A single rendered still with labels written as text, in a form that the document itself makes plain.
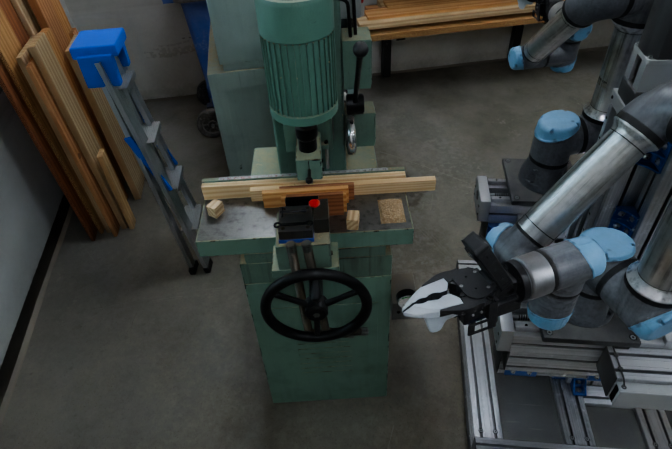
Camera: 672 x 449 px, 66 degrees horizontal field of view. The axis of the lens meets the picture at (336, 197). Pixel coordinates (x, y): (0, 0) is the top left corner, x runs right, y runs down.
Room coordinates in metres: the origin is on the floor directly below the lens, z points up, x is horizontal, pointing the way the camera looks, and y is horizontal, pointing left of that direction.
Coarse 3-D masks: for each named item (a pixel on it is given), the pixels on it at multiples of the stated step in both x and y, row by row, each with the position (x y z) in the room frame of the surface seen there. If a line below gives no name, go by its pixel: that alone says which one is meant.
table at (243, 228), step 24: (240, 216) 1.10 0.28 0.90; (264, 216) 1.10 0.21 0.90; (336, 216) 1.08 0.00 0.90; (360, 216) 1.08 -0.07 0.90; (408, 216) 1.06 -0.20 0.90; (216, 240) 1.01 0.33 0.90; (240, 240) 1.01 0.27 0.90; (264, 240) 1.01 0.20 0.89; (336, 240) 1.01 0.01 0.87; (360, 240) 1.01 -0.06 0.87; (384, 240) 1.01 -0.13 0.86; (408, 240) 1.01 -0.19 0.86; (336, 264) 0.93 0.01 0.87
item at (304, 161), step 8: (320, 136) 1.24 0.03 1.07; (296, 144) 1.21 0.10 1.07; (320, 144) 1.20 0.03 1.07; (296, 152) 1.17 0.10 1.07; (312, 152) 1.16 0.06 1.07; (320, 152) 1.16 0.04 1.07; (296, 160) 1.13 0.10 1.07; (304, 160) 1.13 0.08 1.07; (312, 160) 1.13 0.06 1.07; (320, 160) 1.13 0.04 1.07; (296, 168) 1.13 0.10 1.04; (304, 168) 1.13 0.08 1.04; (312, 168) 1.13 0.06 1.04; (320, 168) 1.13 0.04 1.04; (304, 176) 1.13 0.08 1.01; (312, 176) 1.13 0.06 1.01; (320, 176) 1.13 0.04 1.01
